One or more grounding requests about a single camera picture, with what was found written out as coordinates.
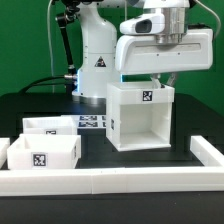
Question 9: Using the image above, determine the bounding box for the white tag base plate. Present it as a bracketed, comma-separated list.
[70, 115, 106, 129]

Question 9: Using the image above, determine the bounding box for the white right fence wall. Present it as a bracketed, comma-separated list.
[190, 136, 224, 168]

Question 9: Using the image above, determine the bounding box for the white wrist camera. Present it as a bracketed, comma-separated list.
[120, 13, 165, 35]

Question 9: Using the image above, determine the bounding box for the white drawer tray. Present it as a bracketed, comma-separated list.
[7, 134, 81, 170]
[22, 116, 77, 135]

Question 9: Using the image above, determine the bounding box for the white fence wall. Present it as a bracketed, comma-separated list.
[0, 167, 224, 196]
[190, 136, 224, 168]

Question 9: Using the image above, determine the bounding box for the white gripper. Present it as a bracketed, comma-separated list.
[115, 29, 213, 89]

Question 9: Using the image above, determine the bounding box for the black cable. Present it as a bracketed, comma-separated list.
[18, 75, 75, 94]

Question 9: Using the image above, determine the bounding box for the white hanging cable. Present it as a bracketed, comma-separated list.
[47, 0, 56, 94]

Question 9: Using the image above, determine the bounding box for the white front drawer tray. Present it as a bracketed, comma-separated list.
[7, 134, 81, 170]

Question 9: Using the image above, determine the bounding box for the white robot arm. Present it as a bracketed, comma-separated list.
[56, 0, 214, 103]

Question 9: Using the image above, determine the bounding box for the white front fence wall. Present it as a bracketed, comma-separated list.
[0, 167, 224, 196]

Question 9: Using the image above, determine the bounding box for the white drawer cabinet box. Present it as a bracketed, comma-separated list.
[106, 81, 175, 152]

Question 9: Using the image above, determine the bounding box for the white left fence block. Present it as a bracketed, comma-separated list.
[0, 138, 10, 169]

